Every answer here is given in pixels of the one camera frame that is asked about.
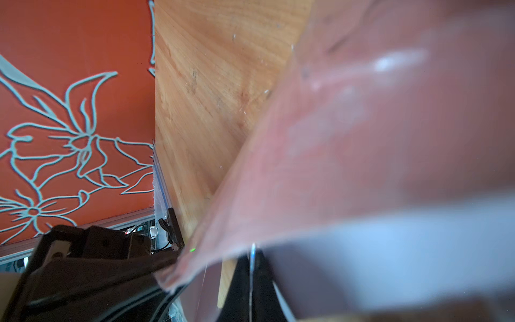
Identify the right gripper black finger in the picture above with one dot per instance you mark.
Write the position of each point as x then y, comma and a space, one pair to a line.
251, 295

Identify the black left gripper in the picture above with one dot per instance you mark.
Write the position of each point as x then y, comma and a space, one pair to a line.
93, 274

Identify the aluminium frame rail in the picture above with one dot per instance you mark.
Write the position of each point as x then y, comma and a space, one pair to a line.
161, 201

